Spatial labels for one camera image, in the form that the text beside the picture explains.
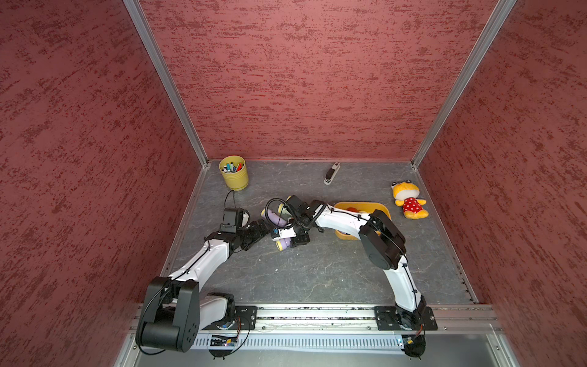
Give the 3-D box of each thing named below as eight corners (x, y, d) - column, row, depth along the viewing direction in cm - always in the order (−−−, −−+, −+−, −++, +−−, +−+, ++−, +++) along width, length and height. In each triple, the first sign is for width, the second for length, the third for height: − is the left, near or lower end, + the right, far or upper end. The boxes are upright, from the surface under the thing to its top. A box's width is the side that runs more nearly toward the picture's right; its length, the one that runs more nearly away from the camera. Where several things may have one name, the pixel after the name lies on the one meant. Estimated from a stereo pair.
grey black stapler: (322, 182, 115) (323, 177, 111) (333, 165, 123) (334, 160, 119) (329, 185, 114) (330, 180, 110) (340, 168, 121) (341, 162, 118)
